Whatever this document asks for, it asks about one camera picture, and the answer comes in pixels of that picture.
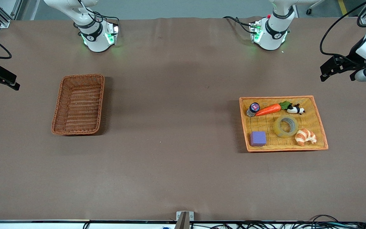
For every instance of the brown table mat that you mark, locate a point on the brown table mat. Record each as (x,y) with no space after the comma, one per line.
(170,159)

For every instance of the orange flat wicker basket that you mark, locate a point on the orange flat wicker basket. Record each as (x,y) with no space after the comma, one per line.
(278,143)

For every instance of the toy croissant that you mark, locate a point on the toy croissant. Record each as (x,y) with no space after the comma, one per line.
(303,136)

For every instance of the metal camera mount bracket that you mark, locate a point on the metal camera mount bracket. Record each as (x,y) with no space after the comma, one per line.
(184,219)

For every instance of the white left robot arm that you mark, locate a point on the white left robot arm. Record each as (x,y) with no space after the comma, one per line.
(272,35)

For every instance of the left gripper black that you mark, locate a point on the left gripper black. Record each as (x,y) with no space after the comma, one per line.
(355,57)

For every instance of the black white panda toy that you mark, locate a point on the black white panda toy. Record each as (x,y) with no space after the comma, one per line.
(294,109)

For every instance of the small jar purple lid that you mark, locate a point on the small jar purple lid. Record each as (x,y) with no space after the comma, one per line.
(253,108)

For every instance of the yellow packing tape roll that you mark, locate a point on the yellow packing tape roll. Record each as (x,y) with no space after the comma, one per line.
(276,127)

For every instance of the purple foam cube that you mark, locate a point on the purple foam cube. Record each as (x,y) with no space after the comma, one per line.
(258,139)

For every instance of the brown deep wicker basket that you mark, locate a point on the brown deep wicker basket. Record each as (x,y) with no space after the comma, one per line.
(78,105)

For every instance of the orange toy carrot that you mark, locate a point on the orange toy carrot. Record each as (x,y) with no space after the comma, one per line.
(268,110)

